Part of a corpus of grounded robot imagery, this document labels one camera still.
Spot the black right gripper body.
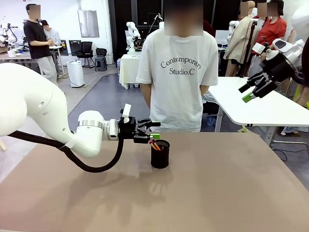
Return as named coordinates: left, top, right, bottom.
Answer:
left=259, top=52, right=294, bottom=83

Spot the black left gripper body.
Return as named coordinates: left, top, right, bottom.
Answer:
left=118, top=116, right=140, bottom=144

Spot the black mesh pen holder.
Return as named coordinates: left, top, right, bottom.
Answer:
left=150, top=139, right=170, bottom=169

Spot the person in white printed t-shirt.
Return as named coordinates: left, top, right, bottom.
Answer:
left=136, top=0, right=219, bottom=133

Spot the person in red shirt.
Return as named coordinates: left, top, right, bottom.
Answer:
left=253, top=0, right=288, bottom=73

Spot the black tripod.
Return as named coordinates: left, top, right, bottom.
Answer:
left=240, top=19, right=258, bottom=78

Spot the mannequin in beige coat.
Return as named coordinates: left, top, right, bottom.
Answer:
left=223, top=1, right=256, bottom=77

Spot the white monitor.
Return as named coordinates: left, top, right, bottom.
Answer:
left=214, top=30, right=230, bottom=45

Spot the table with white cloth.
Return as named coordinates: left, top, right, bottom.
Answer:
left=118, top=53, right=142, bottom=89

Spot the mannequin in dark red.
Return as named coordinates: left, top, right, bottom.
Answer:
left=202, top=19, right=215, bottom=37

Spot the black stool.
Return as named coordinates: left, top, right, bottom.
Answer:
left=95, top=57, right=108, bottom=72

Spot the white air purifier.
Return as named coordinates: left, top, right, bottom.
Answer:
left=66, top=60, right=85, bottom=88

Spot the seated person in white shirt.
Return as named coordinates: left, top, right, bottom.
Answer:
left=41, top=19, right=62, bottom=46

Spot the person in black t-shirt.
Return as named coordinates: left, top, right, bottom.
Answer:
left=23, top=3, right=60, bottom=87

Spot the grey work table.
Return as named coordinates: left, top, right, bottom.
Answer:
left=0, top=52, right=41, bottom=73

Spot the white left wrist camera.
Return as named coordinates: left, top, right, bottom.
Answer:
left=120, top=103, right=132, bottom=119

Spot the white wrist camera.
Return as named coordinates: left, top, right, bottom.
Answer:
left=252, top=42, right=268, bottom=56
left=120, top=103, right=132, bottom=119

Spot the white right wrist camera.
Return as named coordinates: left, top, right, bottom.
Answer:
left=252, top=42, right=268, bottom=56

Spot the black corrugated cable hose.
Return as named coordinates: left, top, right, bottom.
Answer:
left=7, top=130, right=125, bottom=173

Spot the grey wall panel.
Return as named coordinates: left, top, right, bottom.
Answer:
left=77, top=9, right=100, bottom=39

